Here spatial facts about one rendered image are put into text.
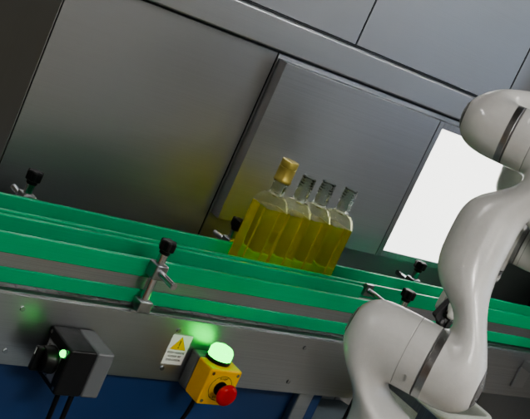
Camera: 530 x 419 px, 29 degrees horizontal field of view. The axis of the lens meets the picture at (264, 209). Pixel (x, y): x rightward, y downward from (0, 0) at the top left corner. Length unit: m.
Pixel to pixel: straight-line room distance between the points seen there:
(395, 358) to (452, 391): 0.10
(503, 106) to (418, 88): 0.59
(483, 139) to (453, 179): 0.77
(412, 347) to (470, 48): 0.94
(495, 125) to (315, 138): 0.55
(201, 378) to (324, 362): 0.33
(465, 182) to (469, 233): 0.84
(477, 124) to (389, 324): 0.35
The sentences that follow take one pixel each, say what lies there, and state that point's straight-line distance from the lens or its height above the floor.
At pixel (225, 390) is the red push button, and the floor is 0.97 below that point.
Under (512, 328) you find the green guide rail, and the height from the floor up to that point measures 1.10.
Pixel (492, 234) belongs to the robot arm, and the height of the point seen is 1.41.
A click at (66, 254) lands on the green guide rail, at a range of 1.65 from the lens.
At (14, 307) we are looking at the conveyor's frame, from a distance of 1.64.
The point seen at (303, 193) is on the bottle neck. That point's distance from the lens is 2.01.
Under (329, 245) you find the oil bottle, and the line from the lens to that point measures 2.08.
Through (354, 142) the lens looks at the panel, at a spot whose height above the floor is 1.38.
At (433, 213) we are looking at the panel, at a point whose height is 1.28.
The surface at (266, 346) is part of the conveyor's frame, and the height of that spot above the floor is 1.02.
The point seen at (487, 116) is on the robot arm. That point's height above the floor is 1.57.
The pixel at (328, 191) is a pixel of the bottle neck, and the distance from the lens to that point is 2.05.
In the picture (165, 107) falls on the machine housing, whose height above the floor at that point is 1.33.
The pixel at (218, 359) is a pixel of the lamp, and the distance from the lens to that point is 1.82.
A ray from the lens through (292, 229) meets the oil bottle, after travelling 2.01.
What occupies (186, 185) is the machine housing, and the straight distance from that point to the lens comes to 2.06.
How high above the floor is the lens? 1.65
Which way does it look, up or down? 12 degrees down
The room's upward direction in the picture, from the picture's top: 25 degrees clockwise
